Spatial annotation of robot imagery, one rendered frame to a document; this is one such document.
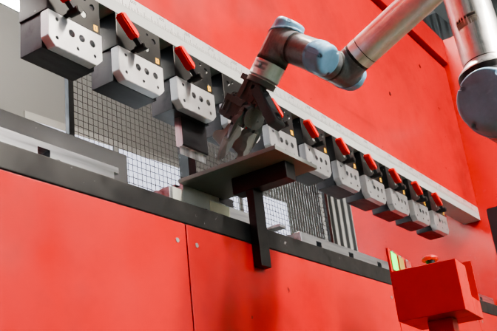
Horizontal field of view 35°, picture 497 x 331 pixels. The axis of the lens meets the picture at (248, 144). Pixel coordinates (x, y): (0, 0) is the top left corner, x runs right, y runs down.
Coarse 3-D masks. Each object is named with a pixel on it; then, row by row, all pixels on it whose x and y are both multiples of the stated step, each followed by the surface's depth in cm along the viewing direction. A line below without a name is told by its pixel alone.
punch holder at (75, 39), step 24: (24, 0) 161; (48, 0) 157; (72, 0) 163; (24, 24) 159; (48, 24) 154; (72, 24) 160; (96, 24) 168; (24, 48) 157; (48, 48) 155; (72, 48) 158; (96, 48) 165; (72, 72) 165
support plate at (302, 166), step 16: (240, 160) 171; (256, 160) 171; (272, 160) 172; (288, 160) 173; (304, 160) 176; (192, 176) 177; (208, 176) 177; (224, 176) 178; (208, 192) 187; (224, 192) 188
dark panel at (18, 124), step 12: (0, 120) 210; (12, 120) 214; (24, 120) 218; (24, 132) 216; (36, 132) 220; (48, 132) 224; (60, 132) 228; (60, 144) 227; (72, 144) 231; (84, 144) 235; (96, 144) 240; (84, 156) 234; (96, 156) 238; (108, 156) 243; (120, 156) 248; (120, 168) 246; (120, 180) 244
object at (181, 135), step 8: (176, 120) 190; (184, 120) 190; (176, 128) 189; (184, 128) 189; (192, 128) 192; (200, 128) 195; (176, 136) 189; (184, 136) 188; (192, 136) 191; (200, 136) 194; (176, 144) 188; (184, 144) 187; (192, 144) 190; (200, 144) 193; (184, 152) 188; (192, 152) 191; (200, 152) 192; (208, 152) 195; (200, 160) 193
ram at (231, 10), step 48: (96, 0) 171; (144, 0) 186; (192, 0) 205; (240, 0) 229; (288, 0) 258; (336, 0) 296; (192, 48) 198; (240, 48) 220; (336, 96) 267; (384, 96) 308; (432, 96) 363; (384, 144) 291; (432, 144) 341; (432, 192) 321
